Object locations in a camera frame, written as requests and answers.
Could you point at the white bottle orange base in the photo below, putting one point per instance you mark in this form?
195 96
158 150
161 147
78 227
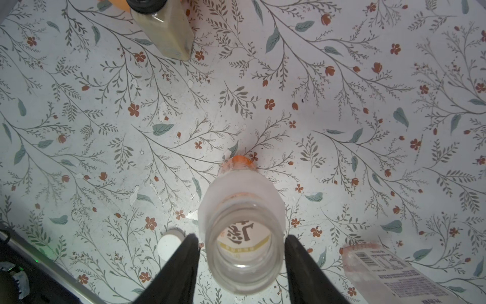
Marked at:
242 220

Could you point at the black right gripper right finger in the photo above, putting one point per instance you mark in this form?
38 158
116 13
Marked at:
307 282

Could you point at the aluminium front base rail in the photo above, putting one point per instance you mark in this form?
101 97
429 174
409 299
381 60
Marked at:
34 261

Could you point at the orange shark plush toy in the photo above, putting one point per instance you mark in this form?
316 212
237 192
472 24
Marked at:
120 4

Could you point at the black capped square bottle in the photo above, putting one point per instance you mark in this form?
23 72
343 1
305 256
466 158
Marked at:
166 25

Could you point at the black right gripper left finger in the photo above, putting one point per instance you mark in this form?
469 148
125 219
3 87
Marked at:
176 282

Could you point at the white round bottle cap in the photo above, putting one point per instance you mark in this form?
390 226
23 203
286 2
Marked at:
169 243

